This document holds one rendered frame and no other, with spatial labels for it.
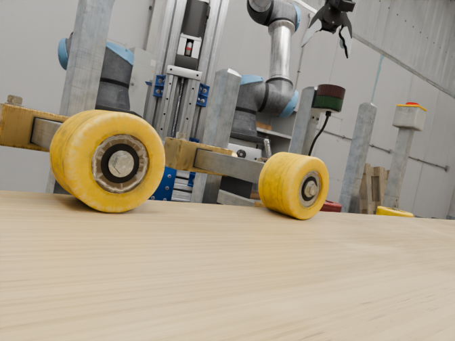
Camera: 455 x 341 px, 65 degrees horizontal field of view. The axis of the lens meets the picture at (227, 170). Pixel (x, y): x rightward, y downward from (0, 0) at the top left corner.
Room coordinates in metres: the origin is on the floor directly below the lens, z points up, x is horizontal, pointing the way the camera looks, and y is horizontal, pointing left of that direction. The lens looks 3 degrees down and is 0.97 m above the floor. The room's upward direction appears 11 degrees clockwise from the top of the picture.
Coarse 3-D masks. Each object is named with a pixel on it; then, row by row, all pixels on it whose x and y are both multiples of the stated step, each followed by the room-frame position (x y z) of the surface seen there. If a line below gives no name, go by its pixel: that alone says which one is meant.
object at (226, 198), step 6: (222, 192) 0.92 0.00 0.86; (228, 192) 0.94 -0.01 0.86; (222, 198) 0.92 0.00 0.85; (228, 198) 0.90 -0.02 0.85; (234, 198) 0.89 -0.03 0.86; (240, 198) 0.87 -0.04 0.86; (246, 198) 0.89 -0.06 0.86; (228, 204) 0.90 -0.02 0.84; (234, 204) 0.88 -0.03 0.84; (240, 204) 0.87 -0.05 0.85; (246, 204) 0.85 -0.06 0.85; (252, 204) 0.84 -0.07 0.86
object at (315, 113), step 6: (324, 84) 0.77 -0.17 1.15; (330, 96) 0.76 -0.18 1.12; (312, 108) 0.80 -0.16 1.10; (318, 108) 0.79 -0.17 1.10; (324, 108) 0.78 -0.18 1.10; (330, 108) 0.77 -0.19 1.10; (312, 114) 0.81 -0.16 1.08; (318, 114) 0.82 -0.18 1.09; (330, 114) 0.78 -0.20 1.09; (312, 120) 0.81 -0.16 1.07; (318, 120) 0.82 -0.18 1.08; (324, 126) 0.79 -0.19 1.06; (312, 144) 0.81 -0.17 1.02
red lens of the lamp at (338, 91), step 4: (320, 88) 0.78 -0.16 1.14; (324, 88) 0.77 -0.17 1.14; (328, 88) 0.76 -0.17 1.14; (332, 88) 0.76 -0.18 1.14; (336, 88) 0.76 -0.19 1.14; (340, 88) 0.76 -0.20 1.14; (344, 88) 0.77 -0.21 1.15; (316, 92) 0.79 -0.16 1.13; (320, 92) 0.78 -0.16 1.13; (324, 92) 0.77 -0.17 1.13; (328, 92) 0.76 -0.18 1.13; (332, 92) 0.76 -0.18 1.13; (336, 92) 0.76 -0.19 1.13; (340, 92) 0.77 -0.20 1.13; (344, 92) 0.77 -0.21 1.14; (336, 96) 0.76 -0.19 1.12; (340, 96) 0.77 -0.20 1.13; (344, 96) 0.78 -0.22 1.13
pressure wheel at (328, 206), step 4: (328, 200) 0.74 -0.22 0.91; (324, 204) 0.68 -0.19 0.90; (328, 204) 0.68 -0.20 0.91; (332, 204) 0.68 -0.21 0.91; (336, 204) 0.69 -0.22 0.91; (340, 204) 0.70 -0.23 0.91; (324, 208) 0.68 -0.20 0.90; (328, 208) 0.68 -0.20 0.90; (332, 208) 0.68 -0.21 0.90; (336, 208) 0.69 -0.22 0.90; (340, 208) 0.69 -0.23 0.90
